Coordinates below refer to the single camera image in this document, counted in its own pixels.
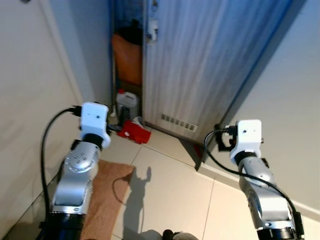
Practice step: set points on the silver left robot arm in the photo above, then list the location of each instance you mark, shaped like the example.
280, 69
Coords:
75, 175

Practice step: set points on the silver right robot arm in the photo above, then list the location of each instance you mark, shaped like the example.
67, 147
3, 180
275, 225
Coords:
262, 195

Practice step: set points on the red plastic box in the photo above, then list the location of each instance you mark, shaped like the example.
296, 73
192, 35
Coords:
135, 132

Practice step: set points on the white plastic canister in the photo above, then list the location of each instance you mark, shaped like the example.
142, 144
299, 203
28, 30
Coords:
127, 102

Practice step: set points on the brown floor mat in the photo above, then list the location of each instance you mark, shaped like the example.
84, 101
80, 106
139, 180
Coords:
107, 195

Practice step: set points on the wooden door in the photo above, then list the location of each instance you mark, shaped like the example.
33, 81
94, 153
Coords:
210, 60

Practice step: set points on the black bag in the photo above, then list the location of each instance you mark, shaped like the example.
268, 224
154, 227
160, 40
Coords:
132, 31

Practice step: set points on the grey robot right leg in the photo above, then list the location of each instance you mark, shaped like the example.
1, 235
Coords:
185, 236

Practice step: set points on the grey robot leg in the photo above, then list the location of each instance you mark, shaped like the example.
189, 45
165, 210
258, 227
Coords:
185, 236
150, 235

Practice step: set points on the grey robot left leg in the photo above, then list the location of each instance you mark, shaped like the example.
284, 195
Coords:
150, 235

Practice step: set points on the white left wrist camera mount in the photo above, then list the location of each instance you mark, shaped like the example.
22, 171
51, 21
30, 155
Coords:
94, 119

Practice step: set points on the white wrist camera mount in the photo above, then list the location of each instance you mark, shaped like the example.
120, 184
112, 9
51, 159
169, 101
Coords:
94, 119
248, 136

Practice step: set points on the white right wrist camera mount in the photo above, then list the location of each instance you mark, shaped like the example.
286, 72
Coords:
248, 136

